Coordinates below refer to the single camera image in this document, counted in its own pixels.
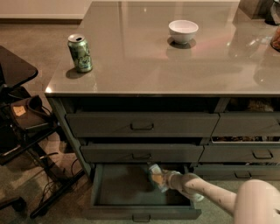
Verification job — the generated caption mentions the brown bag with tag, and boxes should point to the brown bag with tag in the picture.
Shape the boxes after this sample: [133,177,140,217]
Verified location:
[10,95,52,130]

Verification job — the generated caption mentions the bottom right drawer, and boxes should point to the bottom right drawer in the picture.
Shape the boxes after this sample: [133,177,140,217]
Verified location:
[193,164,280,180]

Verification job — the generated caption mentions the blue plastic water bottle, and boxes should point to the blue plastic water bottle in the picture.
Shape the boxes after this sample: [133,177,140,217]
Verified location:
[149,164,169,193]

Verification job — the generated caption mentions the middle right drawer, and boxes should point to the middle right drawer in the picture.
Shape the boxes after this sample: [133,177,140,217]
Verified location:
[199,143,280,163]

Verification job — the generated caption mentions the brown object counter edge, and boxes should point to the brown object counter edge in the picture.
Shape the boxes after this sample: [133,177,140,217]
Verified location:
[270,26,280,52]

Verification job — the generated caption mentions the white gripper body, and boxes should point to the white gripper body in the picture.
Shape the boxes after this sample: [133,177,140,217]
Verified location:
[165,171,183,190]

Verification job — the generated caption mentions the top right drawer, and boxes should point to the top right drawer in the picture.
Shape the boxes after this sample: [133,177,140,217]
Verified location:
[212,112,280,137]

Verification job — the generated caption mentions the top left drawer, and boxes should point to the top left drawer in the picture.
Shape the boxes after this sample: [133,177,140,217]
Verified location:
[66,112,219,137]

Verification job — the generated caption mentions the grey drawer cabinet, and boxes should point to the grey drawer cabinet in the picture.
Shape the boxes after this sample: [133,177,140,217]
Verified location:
[44,0,280,221]

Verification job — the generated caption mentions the black side table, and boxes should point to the black side table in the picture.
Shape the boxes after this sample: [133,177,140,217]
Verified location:
[0,45,39,88]

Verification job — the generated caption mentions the green soda can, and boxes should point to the green soda can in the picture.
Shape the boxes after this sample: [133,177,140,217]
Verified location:
[67,33,93,73]

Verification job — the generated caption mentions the open bottom left drawer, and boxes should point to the open bottom left drawer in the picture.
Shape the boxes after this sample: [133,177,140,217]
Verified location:
[84,164,201,223]

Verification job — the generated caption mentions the black cart frame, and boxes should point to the black cart frame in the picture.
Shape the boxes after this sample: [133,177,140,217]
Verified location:
[0,84,84,219]

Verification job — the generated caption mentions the middle left drawer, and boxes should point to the middle left drawer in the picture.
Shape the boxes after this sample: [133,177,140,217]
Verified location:
[80,143,203,163]

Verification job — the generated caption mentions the white ceramic bowl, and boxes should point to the white ceramic bowl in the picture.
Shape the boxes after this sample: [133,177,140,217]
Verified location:
[169,20,199,44]

